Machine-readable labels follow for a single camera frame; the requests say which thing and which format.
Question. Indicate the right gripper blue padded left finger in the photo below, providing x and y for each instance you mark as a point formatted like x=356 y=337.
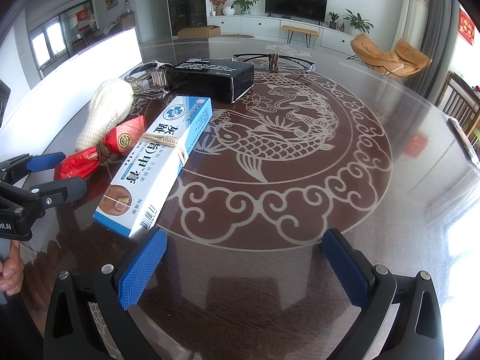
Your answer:
x=71 y=331

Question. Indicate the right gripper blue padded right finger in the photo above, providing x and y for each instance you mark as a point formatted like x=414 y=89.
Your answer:
x=416 y=332

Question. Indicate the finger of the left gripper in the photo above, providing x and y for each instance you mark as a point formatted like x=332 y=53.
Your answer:
x=14 y=169
x=58 y=192

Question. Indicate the person's left hand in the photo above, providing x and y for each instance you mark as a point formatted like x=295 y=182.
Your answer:
x=12 y=271

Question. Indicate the red packet bundle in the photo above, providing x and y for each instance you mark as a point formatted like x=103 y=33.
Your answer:
x=118 y=142

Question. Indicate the white storage box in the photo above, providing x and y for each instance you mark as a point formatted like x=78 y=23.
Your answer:
x=35 y=115

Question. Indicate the blue white medicine box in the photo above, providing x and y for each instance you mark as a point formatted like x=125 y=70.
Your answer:
x=132 y=202

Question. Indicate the cream mesh pouch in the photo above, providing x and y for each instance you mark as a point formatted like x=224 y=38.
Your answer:
x=108 y=107

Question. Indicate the silver hair claw clip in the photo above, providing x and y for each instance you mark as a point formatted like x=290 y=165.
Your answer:
x=149 y=80

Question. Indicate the black rectangular box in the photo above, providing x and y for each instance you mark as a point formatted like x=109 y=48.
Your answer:
x=221 y=80

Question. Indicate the cardboard box on floor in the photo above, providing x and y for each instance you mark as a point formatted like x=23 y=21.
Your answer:
x=209 y=31

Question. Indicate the wooden dining chair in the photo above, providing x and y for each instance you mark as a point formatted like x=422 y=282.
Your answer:
x=461 y=102

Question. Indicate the red flower vase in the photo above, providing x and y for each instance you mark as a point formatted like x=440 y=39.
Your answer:
x=218 y=6

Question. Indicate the green potted plant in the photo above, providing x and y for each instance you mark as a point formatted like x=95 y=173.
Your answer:
x=244 y=6

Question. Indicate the orange lounge chair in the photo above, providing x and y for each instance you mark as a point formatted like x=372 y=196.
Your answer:
x=404 y=61

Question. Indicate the wooden bench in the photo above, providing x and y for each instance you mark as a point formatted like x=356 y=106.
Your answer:
x=310 y=35

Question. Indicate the black television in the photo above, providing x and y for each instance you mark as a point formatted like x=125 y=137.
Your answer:
x=307 y=9

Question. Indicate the white tv cabinet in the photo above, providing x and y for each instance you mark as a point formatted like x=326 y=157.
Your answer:
x=272 y=27

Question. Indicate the leafy plant on cabinet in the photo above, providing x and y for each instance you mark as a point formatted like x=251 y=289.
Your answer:
x=357 y=23

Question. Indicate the black frame eyeglasses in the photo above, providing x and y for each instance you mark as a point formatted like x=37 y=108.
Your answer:
x=276 y=63

